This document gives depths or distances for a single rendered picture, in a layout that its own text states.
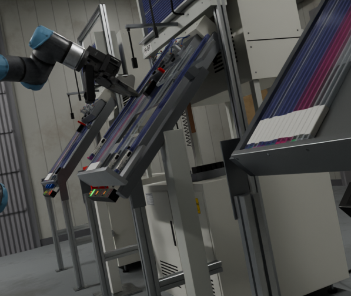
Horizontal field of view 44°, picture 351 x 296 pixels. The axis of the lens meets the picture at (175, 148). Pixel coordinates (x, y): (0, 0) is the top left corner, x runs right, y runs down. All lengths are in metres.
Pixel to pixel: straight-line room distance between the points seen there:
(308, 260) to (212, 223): 0.50
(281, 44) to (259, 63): 0.16
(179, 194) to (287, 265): 0.79
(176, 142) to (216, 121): 4.74
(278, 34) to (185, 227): 1.06
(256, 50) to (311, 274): 0.99
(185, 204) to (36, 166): 4.10
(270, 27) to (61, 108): 3.77
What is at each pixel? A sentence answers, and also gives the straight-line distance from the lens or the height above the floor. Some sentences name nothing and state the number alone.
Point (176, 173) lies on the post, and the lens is 1.29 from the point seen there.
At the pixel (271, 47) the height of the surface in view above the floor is 1.13.
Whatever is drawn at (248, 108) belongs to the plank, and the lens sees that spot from 5.73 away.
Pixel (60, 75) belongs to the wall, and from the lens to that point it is 5.50.
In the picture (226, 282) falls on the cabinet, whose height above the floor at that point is 0.22.
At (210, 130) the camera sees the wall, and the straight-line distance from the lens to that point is 5.97.
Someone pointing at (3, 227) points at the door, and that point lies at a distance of 5.26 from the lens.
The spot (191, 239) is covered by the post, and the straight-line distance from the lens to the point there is 1.32.
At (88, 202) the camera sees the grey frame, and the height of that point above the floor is 0.59.
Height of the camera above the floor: 0.75
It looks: 1 degrees up
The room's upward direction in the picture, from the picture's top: 11 degrees counter-clockwise
